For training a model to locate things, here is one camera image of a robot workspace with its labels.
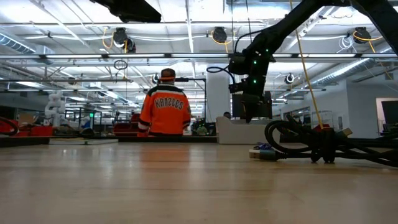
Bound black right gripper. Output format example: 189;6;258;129
231;83;274;123

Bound purple blue USB-C cable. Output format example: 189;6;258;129
253;142;274;151

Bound black USB-C cable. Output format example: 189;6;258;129
248;114;398;168

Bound clear plastic bin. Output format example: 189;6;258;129
216;116;272;145

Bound red tool cart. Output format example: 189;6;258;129
113;113;141;137

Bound white robot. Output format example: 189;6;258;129
44;90;67;128

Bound red bins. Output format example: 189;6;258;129
0;119;54;138

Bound yellow hanging cable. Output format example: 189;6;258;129
289;0;325;129

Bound black metal table frame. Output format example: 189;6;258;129
0;133;398;149

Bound black hose loop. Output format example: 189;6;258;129
0;116;20;137

